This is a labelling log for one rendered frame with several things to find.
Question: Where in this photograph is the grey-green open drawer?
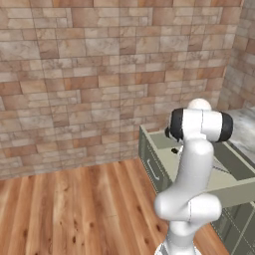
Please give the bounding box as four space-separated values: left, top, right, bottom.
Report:
137 124 255 209

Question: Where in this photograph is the grey-green base cupboard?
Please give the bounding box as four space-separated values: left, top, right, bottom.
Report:
210 200 255 255

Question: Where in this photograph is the grey drawer handle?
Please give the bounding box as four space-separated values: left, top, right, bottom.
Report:
146 157 161 182

